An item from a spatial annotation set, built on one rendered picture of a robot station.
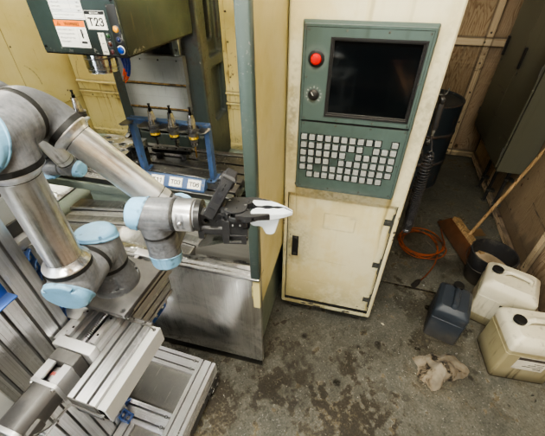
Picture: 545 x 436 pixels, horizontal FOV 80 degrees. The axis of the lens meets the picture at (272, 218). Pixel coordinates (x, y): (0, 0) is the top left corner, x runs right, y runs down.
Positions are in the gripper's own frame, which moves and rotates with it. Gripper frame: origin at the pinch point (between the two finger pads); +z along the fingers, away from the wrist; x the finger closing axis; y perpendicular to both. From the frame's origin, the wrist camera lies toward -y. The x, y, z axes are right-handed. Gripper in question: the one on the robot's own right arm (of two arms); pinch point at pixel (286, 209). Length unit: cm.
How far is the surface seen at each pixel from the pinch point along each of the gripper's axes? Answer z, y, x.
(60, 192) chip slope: -154, 64, -130
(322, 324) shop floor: 26, 135, -88
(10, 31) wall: -189, -30, -181
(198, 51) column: -57, -21, -161
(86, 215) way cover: -116, 61, -95
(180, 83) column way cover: -72, -2, -162
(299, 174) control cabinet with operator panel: 6, 25, -79
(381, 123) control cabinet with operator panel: 37, -2, -69
